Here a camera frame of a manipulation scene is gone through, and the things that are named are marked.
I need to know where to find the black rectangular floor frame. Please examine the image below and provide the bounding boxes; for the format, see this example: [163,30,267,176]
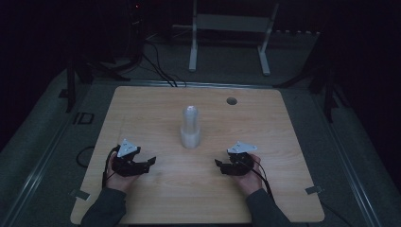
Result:
[72,112,96,126]

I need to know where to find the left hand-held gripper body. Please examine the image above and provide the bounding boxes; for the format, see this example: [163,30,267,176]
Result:
[112,138,144,178]

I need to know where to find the hand-held gripper cable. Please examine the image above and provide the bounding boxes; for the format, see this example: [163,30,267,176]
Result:
[101,145,121,190]
[239,154,276,203]

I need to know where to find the person's right hand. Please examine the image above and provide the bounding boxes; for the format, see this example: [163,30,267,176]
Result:
[235,153,264,197]

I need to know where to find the thin black floor cable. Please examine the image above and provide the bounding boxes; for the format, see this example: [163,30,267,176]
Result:
[320,200,357,227]

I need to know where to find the white power strip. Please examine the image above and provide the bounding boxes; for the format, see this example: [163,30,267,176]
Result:
[273,29,322,36]

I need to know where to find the black tripod stand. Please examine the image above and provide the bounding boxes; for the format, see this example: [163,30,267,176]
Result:
[273,31,352,124]
[64,56,131,114]

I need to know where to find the right hand-held gripper cable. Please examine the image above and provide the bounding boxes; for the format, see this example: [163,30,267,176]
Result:
[239,154,276,203]

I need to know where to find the white metal stand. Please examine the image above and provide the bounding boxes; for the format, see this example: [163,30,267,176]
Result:
[188,0,281,77]

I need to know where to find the dark equipment tower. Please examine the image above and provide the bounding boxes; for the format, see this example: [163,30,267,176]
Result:
[125,0,147,64]

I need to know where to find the stack of clear plastic cups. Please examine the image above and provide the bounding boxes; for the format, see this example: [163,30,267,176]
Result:
[180,105,201,149]

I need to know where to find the black floor cables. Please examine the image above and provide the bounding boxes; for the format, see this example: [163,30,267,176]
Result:
[141,40,187,88]

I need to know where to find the black looped floor cable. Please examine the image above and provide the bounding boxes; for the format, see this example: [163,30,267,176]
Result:
[76,146,96,168]

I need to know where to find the grey tape strip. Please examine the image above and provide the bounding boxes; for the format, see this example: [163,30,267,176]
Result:
[305,185,324,196]
[69,188,91,201]

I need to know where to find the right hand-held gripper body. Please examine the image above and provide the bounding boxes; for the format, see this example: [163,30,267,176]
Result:
[226,140,258,177]

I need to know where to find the left hand-held gripper cable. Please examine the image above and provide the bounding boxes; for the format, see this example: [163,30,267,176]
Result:
[101,145,121,190]

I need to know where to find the person's left hand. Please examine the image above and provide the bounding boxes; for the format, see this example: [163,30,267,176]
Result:
[105,149,141,193]

